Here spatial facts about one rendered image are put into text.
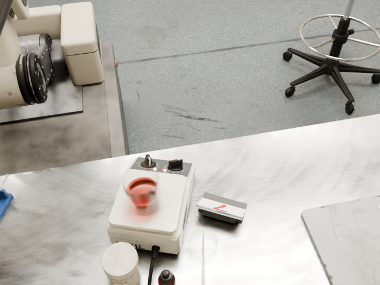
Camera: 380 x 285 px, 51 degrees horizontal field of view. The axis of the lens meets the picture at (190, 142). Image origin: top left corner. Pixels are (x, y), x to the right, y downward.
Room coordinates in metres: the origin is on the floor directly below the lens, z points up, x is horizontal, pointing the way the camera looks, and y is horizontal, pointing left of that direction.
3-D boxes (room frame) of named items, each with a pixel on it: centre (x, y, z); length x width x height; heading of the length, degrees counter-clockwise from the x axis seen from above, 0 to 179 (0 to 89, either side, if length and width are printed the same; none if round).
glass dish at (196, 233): (0.34, -0.02, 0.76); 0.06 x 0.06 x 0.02
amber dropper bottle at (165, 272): (0.26, 0.04, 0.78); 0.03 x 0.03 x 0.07
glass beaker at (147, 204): (0.37, 0.08, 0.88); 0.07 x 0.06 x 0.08; 148
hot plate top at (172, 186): (0.39, 0.08, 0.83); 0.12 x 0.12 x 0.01; 80
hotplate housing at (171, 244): (0.42, 0.07, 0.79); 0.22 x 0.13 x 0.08; 170
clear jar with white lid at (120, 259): (0.28, 0.12, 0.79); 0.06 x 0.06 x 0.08
